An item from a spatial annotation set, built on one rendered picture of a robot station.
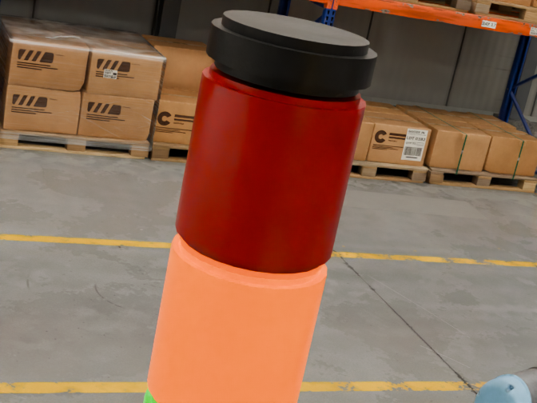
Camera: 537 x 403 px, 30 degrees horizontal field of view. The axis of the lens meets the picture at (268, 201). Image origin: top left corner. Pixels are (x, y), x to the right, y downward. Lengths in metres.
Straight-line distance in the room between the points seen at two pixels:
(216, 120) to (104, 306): 5.33
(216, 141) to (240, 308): 0.05
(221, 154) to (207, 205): 0.02
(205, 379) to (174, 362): 0.01
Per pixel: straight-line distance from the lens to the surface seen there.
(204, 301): 0.30
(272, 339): 0.30
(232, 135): 0.28
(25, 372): 4.89
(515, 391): 1.90
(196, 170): 0.30
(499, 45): 11.06
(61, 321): 5.39
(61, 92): 8.05
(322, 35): 0.29
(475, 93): 11.04
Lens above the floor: 2.38
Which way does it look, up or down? 18 degrees down
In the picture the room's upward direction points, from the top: 12 degrees clockwise
